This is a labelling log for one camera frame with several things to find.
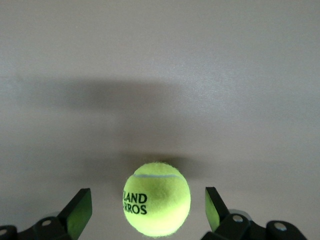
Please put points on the yellow-green tennis ball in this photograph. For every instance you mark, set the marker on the yellow-green tennis ball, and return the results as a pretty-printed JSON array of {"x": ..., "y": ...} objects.
[{"x": 157, "y": 200}]

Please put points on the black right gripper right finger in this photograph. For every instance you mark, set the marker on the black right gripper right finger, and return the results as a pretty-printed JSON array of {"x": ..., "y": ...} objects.
[{"x": 225, "y": 222}]

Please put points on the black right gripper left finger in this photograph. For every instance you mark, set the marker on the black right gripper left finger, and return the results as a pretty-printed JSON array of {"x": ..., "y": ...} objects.
[{"x": 75, "y": 215}]

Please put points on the brown table cover sheet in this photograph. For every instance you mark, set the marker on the brown table cover sheet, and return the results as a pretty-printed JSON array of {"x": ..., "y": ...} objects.
[{"x": 100, "y": 75}]

